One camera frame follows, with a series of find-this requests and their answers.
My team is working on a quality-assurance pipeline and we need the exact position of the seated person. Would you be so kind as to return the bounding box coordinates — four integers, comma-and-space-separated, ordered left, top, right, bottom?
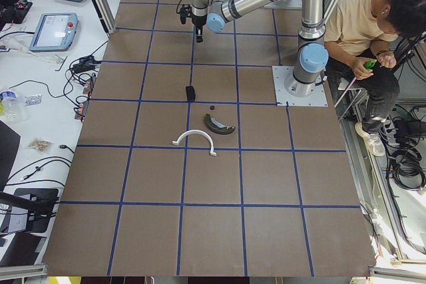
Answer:
324, 0, 425, 157

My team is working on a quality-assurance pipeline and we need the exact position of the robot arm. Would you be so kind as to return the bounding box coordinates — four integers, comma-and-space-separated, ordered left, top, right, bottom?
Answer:
176, 0, 328, 98

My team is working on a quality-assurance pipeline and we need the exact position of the black brake pad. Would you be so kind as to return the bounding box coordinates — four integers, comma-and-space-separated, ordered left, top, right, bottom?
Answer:
185, 86, 196, 102

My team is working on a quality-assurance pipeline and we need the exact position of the teach pendant near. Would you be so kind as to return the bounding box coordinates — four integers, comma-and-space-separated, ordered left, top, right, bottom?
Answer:
29, 13, 79, 53

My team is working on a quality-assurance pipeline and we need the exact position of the small bag of parts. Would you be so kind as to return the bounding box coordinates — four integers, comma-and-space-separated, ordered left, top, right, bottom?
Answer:
27, 138, 53, 152

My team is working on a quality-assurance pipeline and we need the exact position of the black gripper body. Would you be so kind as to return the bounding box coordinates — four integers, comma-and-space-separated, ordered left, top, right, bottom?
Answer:
176, 4, 204, 39

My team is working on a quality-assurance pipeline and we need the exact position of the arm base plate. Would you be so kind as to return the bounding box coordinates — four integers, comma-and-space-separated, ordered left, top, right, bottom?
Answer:
264, 0, 302, 11
272, 66, 328, 107

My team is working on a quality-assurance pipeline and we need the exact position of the clear plastic water bottle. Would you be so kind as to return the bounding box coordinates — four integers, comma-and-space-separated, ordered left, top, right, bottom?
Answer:
1, 90, 27, 123

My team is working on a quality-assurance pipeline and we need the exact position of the green brake shoe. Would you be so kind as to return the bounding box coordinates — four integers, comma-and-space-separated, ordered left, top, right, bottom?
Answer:
204, 114, 236, 135

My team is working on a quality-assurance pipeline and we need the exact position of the white curved plastic bracket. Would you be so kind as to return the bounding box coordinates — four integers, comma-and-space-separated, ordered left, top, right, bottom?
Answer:
171, 129, 217, 156

